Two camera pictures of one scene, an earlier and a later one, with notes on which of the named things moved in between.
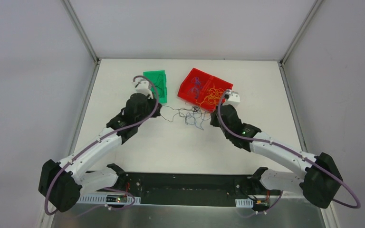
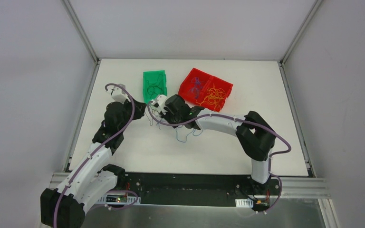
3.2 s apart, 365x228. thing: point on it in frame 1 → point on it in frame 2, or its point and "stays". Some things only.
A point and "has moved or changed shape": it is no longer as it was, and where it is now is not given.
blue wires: (198, 85) stays
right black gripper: (219, 112) → (169, 116)
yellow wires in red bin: (214, 97) stays
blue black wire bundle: (192, 115) has moved or changed shape
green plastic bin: (158, 78) stays
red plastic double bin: (203, 89) stays
